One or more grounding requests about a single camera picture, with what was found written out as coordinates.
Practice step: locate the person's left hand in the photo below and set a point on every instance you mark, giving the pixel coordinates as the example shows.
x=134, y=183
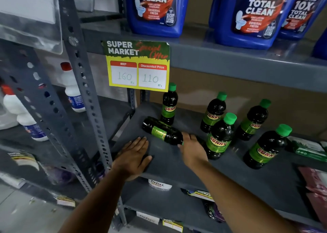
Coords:
x=130, y=161

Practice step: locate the person's right hand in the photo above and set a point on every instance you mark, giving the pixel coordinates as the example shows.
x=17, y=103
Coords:
x=193, y=153

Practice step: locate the person's left little finger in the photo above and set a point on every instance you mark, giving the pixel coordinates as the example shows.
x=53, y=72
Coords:
x=125, y=148

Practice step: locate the person's left thumb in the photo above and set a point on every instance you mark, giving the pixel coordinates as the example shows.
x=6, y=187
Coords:
x=147, y=161

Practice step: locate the person's left middle finger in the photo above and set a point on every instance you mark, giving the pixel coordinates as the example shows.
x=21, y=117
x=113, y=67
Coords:
x=138, y=144

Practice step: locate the person's right fingers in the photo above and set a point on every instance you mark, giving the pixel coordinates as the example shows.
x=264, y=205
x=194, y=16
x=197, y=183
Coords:
x=184, y=139

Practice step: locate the dark bottle green label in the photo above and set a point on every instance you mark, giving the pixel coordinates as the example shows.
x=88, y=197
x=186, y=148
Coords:
x=161, y=132
x=213, y=112
x=264, y=148
x=219, y=138
x=251, y=123
x=169, y=107

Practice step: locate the person's left forearm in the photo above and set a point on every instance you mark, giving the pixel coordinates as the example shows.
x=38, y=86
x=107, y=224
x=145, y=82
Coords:
x=99, y=202

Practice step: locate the person's right forearm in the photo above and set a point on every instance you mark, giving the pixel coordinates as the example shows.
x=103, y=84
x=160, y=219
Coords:
x=237, y=202

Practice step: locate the grey slotted metal rack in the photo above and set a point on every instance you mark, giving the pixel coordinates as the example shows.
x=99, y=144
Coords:
x=107, y=112

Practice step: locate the yellow white shelf label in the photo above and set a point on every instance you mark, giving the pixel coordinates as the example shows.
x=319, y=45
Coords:
x=66, y=201
x=173, y=225
x=201, y=195

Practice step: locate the dark purple packet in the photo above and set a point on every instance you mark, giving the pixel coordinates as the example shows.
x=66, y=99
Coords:
x=214, y=211

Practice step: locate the white bottle red cap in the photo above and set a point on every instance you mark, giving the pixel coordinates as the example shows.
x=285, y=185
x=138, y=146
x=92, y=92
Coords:
x=21, y=112
x=72, y=89

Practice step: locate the grey metal shelf rack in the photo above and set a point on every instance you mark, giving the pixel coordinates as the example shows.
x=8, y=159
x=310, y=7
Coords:
x=255, y=184

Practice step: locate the yellow green price sign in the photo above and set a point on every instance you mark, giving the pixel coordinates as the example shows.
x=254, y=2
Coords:
x=138, y=54

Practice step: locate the white plastic bottle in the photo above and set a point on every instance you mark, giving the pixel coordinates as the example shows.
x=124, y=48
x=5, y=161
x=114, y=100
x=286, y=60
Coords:
x=6, y=120

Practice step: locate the green white packet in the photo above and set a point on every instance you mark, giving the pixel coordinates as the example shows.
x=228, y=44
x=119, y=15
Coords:
x=306, y=148

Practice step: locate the blue cleaner jug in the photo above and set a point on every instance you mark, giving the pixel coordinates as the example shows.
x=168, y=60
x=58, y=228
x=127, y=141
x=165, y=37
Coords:
x=304, y=13
x=253, y=13
x=321, y=46
x=214, y=8
x=155, y=8

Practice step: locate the pink packet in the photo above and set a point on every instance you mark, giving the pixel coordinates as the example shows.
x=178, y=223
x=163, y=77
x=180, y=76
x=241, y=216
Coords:
x=315, y=179
x=319, y=207

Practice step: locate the clear plastic sign sleeve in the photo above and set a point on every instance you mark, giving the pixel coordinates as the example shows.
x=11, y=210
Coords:
x=28, y=28

